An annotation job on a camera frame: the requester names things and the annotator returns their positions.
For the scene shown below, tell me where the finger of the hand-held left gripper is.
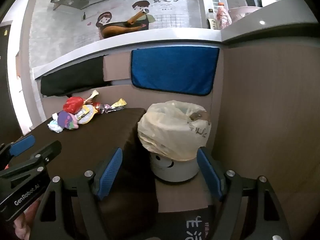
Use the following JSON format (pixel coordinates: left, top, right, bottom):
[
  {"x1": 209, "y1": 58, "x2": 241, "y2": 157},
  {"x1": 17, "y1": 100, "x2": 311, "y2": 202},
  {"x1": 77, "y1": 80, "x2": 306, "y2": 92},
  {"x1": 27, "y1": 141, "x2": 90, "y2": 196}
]
[
  {"x1": 0, "y1": 141, "x2": 62, "y2": 180},
  {"x1": 0, "y1": 134, "x2": 35, "y2": 167}
]

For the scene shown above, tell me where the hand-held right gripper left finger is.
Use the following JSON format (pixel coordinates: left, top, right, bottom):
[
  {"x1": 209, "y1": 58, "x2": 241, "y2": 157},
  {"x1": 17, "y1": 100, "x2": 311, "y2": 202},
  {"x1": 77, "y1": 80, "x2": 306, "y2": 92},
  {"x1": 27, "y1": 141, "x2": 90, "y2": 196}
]
[{"x1": 32, "y1": 147, "x2": 123, "y2": 240}]

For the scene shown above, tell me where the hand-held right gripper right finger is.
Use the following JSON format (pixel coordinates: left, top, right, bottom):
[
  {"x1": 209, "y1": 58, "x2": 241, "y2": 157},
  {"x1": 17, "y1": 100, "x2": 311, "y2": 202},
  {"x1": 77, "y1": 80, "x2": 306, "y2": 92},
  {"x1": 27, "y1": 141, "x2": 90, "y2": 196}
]
[{"x1": 197, "y1": 147, "x2": 292, "y2": 240}]

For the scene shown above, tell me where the white smiley trash can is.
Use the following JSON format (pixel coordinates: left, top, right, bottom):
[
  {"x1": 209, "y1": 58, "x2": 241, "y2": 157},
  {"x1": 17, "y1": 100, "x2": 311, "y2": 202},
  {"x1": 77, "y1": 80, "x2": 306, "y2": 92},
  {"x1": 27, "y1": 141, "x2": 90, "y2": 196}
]
[{"x1": 149, "y1": 152, "x2": 200, "y2": 182}]

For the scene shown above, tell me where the cream fabric basket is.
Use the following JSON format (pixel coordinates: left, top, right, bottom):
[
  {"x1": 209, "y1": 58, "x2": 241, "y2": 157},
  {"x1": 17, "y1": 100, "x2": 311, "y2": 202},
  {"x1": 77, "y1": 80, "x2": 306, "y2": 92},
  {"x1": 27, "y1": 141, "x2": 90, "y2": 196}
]
[{"x1": 137, "y1": 100, "x2": 212, "y2": 162}]

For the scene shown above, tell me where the person's left hand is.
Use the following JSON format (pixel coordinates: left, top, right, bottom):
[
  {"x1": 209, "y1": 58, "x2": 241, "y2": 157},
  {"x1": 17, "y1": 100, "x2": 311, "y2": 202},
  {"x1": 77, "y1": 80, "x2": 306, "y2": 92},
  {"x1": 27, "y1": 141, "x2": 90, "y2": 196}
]
[{"x1": 14, "y1": 200, "x2": 42, "y2": 240}]

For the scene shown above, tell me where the purple snack packet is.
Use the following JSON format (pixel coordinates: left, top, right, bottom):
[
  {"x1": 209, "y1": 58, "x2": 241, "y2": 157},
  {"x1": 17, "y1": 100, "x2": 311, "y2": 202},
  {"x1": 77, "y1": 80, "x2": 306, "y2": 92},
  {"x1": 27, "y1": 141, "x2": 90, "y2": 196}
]
[{"x1": 57, "y1": 111, "x2": 79, "y2": 130}]

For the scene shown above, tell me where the round silver foil packet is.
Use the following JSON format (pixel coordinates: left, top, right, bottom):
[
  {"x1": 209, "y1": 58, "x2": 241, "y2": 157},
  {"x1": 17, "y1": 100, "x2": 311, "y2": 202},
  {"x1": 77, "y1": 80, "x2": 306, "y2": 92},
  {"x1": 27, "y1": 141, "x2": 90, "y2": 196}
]
[{"x1": 75, "y1": 104, "x2": 98, "y2": 125}]

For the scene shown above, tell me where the dark printed floor mat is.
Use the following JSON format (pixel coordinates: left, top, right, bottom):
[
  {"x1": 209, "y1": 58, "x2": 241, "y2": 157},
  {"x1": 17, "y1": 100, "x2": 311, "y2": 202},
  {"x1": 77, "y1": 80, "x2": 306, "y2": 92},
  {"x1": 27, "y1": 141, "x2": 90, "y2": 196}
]
[{"x1": 157, "y1": 205, "x2": 220, "y2": 240}]

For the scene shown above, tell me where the small red wrapper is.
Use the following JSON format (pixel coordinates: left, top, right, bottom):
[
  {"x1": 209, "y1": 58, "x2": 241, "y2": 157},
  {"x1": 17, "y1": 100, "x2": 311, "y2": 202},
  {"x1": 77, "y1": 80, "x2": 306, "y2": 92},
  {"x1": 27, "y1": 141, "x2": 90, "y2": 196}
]
[{"x1": 92, "y1": 102, "x2": 105, "y2": 115}]

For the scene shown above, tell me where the yellow purple candy wrapper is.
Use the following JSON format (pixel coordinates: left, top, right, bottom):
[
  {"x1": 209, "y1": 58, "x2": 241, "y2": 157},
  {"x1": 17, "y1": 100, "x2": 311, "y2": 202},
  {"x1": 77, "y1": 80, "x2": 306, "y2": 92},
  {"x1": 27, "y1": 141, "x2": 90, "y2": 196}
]
[{"x1": 104, "y1": 98, "x2": 127, "y2": 114}]

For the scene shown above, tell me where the cream orange snack bag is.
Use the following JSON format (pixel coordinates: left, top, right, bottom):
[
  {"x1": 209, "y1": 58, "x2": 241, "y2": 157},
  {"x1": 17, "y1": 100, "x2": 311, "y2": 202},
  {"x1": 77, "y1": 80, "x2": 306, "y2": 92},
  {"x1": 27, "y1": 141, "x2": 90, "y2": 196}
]
[{"x1": 84, "y1": 89, "x2": 100, "y2": 105}]

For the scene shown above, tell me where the black cloth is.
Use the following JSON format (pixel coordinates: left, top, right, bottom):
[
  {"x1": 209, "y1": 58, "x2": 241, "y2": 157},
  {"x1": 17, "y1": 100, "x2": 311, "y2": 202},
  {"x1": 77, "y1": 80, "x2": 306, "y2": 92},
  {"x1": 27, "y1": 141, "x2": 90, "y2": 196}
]
[{"x1": 40, "y1": 55, "x2": 112, "y2": 98}]

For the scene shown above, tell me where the blue towel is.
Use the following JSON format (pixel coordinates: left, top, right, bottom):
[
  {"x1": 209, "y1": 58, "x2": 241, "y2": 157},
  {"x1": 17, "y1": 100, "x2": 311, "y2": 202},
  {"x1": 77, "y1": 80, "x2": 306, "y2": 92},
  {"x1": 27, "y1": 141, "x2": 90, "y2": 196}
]
[{"x1": 129, "y1": 47, "x2": 220, "y2": 97}]

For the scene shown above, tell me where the dark bottle white label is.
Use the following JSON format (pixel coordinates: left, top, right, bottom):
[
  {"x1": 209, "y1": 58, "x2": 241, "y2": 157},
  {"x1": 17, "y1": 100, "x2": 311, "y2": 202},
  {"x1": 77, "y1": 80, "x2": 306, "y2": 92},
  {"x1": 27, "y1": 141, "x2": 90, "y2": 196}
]
[{"x1": 206, "y1": 9, "x2": 218, "y2": 30}]

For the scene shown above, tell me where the red label plastic bottle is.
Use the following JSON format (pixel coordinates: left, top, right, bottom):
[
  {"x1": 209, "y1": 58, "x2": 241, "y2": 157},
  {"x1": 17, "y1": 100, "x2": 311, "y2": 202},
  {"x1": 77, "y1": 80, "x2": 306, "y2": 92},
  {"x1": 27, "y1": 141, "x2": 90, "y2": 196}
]
[{"x1": 215, "y1": 2, "x2": 232, "y2": 30}]

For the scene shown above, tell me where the pink plastic basket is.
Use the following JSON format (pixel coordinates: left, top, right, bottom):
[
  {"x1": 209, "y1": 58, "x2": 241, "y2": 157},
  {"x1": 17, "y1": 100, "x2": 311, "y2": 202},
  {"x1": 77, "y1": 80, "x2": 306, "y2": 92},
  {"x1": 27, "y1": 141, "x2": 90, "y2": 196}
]
[{"x1": 228, "y1": 6, "x2": 262, "y2": 24}]

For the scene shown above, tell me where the brown wooden-handled pan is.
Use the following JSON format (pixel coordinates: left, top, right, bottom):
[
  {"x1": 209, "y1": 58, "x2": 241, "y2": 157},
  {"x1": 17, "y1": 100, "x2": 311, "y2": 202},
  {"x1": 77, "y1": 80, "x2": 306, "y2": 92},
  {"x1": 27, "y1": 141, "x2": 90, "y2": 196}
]
[{"x1": 101, "y1": 8, "x2": 150, "y2": 39}]

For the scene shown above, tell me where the cartoon wall poster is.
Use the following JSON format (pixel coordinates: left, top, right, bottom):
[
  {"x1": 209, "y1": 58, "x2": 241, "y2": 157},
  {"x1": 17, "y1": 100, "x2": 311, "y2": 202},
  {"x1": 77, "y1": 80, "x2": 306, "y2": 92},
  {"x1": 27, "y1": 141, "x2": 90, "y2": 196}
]
[{"x1": 29, "y1": 0, "x2": 202, "y2": 67}]

